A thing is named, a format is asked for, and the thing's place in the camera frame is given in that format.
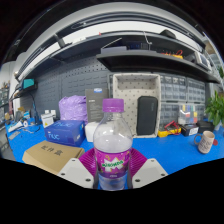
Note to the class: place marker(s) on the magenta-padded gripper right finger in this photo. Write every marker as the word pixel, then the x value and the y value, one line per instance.
pixel 150 171

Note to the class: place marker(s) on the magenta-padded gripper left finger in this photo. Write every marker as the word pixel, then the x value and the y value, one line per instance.
pixel 75 171

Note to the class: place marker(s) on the clear bottle with purple cap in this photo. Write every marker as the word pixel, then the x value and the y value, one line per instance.
pixel 112 146

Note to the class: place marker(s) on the brown cardboard box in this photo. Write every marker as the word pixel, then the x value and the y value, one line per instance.
pixel 50 153

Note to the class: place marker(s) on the blue product box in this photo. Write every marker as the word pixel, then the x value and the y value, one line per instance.
pixel 63 132

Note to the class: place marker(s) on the yellow multimeter with red leads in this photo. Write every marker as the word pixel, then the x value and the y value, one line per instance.
pixel 166 132

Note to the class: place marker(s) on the white carton box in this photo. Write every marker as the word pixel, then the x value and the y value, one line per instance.
pixel 90 131

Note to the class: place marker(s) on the black zip case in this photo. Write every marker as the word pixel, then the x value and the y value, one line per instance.
pixel 147 115

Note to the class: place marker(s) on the black box with white label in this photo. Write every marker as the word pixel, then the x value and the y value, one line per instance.
pixel 189 130

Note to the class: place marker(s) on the small white labelled box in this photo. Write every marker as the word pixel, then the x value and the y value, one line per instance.
pixel 47 120

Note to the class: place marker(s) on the beige mug with grey dashes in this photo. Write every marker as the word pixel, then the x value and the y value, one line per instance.
pixel 205 142

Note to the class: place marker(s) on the purple plastic bag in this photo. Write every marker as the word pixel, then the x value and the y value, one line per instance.
pixel 72 109

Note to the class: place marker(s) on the clear box with coloured parts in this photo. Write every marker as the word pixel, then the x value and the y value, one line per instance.
pixel 186 115

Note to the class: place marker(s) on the dark grey upright box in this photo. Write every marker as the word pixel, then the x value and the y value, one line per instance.
pixel 93 106

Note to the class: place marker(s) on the black flat box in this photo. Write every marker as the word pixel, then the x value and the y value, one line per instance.
pixel 205 126

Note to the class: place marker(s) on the black gooseneck lamp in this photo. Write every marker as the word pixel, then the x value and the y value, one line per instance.
pixel 34 106

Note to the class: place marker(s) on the white perforated tray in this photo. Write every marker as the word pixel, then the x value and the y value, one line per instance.
pixel 128 86

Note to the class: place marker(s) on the potted green plant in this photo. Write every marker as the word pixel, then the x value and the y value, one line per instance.
pixel 215 108

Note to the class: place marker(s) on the teal box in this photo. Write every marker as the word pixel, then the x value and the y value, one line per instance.
pixel 28 83

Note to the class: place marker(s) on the white shelf rack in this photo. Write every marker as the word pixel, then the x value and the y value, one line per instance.
pixel 216 63

